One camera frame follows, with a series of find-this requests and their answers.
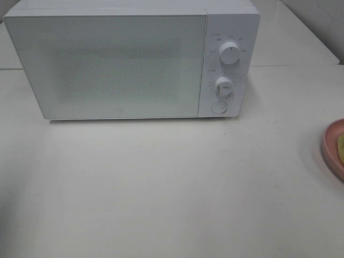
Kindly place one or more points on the round white door-release button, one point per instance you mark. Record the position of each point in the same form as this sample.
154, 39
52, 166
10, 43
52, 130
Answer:
219, 107

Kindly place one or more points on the white microwave door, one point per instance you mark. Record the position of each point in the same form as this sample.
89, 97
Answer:
112, 67

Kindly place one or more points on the upper white power knob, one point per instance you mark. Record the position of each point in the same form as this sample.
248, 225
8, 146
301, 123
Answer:
229, 52

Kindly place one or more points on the pink round plate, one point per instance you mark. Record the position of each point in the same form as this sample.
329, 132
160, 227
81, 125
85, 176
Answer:
329, 148

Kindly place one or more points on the white microwave oven body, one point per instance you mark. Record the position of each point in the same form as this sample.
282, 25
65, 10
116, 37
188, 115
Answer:
225, 20

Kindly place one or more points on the white bread sandwich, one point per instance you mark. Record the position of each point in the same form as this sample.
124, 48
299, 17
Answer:
340, 148

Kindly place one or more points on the white timer knob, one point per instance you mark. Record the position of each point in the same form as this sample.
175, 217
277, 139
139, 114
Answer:
223, 86

